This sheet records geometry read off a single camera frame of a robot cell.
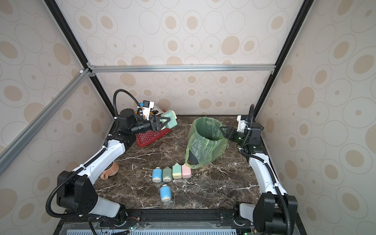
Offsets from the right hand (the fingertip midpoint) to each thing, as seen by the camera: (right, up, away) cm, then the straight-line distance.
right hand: (222, 129), depth 80 cm
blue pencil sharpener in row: (-36, -25, +1) cm, 44 cm away
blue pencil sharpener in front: (-30, -32, -5) cm, 44 cm away
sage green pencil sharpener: (-30, -26, +3) cm, 40 cm away
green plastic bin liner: (-9, -7, -7) cm, 13 cm away
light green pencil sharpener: (-25, -24, +3) cm, 35 cm away
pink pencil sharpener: (-20, -24, +2) cm, 31 cm away
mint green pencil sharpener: (-26, +4, -6) cm, 27 cm away
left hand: (-27, +5, -8) cm, 29 cm away
